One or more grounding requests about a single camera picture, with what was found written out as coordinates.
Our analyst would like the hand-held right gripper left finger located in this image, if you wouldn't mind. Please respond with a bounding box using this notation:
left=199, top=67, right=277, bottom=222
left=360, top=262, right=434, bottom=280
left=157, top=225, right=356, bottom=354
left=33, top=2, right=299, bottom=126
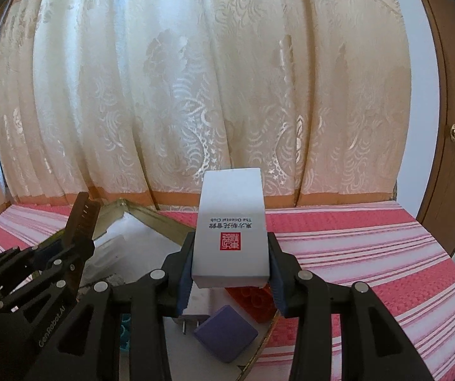
left=25, top=230, right=196, bottom=381

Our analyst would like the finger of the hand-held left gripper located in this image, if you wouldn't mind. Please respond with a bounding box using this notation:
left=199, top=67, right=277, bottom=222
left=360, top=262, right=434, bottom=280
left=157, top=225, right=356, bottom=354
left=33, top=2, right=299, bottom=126
left=0, top=240, right=96, bottom=323
left=0, top=244, right=60, bottom=287

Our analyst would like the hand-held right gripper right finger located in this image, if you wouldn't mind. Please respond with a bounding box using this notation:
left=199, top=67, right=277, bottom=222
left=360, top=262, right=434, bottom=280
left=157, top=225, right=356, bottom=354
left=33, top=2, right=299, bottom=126
left=266, top=232, right=430, bottom=381

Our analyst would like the white plug charger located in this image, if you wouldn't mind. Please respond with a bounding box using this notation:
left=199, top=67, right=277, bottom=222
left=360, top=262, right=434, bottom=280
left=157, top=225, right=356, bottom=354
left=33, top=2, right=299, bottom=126
left=177, top=286, right=228, bottom=336

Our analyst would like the red building plate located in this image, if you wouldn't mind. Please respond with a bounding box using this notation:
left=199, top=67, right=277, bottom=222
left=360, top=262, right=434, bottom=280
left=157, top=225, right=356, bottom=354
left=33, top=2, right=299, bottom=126
left=227, top=284, right=278, bottom=324

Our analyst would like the clear plastic case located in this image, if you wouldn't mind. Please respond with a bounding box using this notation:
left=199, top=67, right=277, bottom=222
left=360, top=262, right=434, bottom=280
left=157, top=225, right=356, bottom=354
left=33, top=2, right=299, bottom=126
left=86, top=235, right=127, bottom=282

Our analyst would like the purple square block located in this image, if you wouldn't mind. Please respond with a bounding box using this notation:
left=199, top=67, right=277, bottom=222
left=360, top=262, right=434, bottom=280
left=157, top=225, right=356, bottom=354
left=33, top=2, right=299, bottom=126
left=193, top=305, right=259, bottom=364

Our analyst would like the blue building block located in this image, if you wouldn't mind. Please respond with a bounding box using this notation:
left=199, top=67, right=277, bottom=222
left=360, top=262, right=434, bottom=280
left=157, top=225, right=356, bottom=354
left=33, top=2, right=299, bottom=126
left=118, top=313, right=133, bottom=352

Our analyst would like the gold metal tin box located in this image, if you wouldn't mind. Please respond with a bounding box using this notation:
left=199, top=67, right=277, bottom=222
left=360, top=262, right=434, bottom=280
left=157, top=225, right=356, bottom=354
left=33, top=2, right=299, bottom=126
left=92, top=199, right=281, bottom=381

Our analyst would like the white box with red label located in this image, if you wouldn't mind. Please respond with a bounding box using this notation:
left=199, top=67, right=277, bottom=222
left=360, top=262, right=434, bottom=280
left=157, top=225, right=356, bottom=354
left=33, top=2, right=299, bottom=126
left=191, top=168, right=271, bottom=290

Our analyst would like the white paper sheet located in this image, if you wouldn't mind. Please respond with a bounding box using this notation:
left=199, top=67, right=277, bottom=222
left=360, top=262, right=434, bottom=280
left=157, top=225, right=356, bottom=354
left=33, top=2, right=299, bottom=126
left=78, top=212, right=276, bottom=381

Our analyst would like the pink striped blanket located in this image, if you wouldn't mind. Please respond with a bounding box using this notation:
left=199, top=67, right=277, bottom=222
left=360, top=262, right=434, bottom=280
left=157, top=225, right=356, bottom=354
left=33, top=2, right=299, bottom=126
left=0, top=200, right=455, bottom=381

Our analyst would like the cream patterned curtain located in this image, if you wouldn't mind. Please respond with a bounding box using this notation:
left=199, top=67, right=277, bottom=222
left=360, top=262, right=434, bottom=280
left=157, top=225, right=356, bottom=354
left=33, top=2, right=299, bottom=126
left=0, top=0, right=411, bottom=223

